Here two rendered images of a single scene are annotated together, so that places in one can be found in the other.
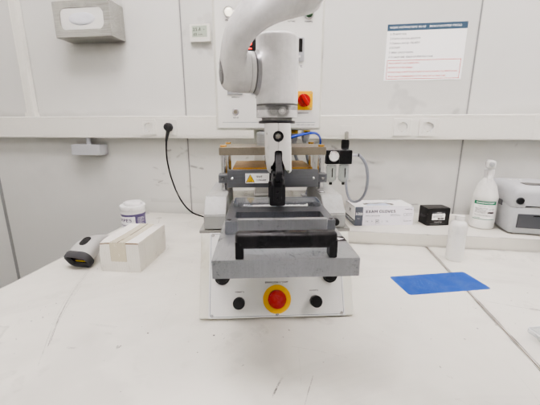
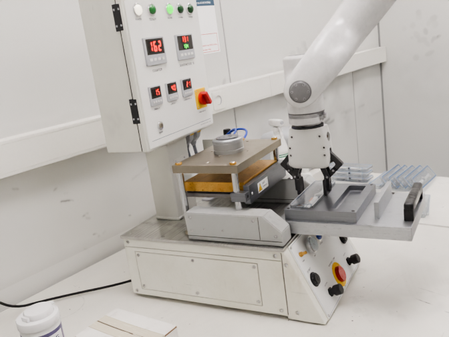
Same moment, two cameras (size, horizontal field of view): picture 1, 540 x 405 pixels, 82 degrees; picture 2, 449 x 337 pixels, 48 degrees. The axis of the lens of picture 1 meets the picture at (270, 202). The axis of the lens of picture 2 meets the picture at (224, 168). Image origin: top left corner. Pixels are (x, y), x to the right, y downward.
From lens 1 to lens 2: 1.11 m
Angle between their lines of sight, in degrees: 56
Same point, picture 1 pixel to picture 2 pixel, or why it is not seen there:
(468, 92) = (227, 62)
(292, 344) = (381, 288)
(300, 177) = (278, 172)
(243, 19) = (342, 55)
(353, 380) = (427, 275)
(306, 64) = (196, 60)
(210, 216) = (284, 231)
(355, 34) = not seen: hidden behind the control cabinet
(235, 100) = (158, 112)
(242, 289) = (325, 281)
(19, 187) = not seen: outside the picture
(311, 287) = (342, 253)
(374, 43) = not seen: hidden behind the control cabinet
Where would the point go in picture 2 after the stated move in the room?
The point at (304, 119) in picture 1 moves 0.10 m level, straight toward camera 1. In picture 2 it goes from (204, 117) to (232, 116)
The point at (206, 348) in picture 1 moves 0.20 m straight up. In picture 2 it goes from (368, 325) to (362, 239)
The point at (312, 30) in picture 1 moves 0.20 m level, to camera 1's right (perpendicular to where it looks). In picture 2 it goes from (194, 25) to (229, 22)
